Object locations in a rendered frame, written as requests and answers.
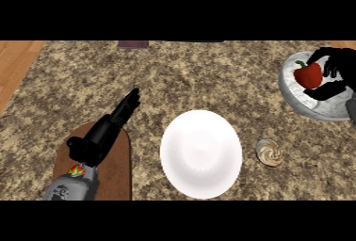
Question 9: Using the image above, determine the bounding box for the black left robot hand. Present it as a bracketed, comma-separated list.
[65, 88, 141, 168]

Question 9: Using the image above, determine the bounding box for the grey marble bowl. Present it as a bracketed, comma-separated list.
[276, 50, 356, 122]

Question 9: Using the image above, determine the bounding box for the red bell pepper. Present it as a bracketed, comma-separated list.
[292, 60, 323, 90]

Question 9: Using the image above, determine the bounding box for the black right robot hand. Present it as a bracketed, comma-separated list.
[301, 46, 356, 102]

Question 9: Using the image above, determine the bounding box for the dark purple flat object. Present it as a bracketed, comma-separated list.
[115, 40, 150, 49]

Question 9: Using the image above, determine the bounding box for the white plate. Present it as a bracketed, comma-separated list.
[158, 109, 243, 200]

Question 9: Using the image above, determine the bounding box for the swirled frosting cupcake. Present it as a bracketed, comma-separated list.
[254, 138, 285, 168]

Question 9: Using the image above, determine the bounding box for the brown wooden cutting board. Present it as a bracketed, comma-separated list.
[51, 121, 132, 201]

